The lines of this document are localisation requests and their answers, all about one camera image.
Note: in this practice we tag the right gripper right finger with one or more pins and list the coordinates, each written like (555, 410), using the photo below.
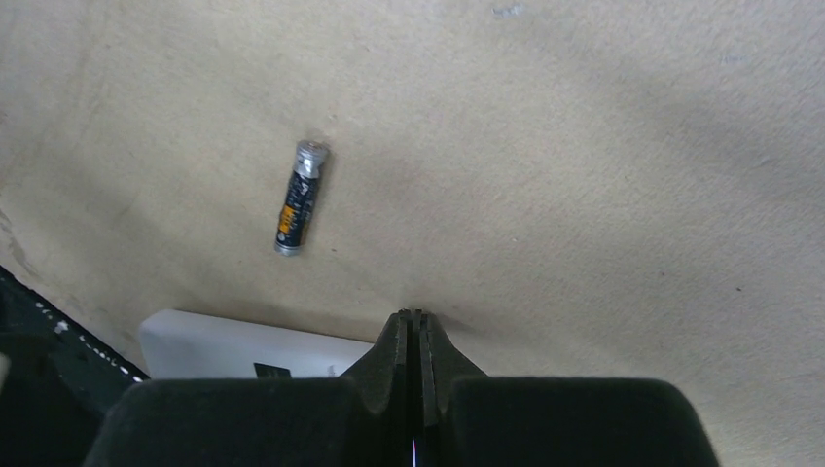
(468, 418)

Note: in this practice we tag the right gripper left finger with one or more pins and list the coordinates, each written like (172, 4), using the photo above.
(357, 419)

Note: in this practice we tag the black AAA battery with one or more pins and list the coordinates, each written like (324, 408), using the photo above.
(302, 191)

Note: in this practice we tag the white red remote control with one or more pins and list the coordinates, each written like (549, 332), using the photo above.
(177, 344)

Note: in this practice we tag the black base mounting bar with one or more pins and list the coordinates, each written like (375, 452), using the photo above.
(58, 381)

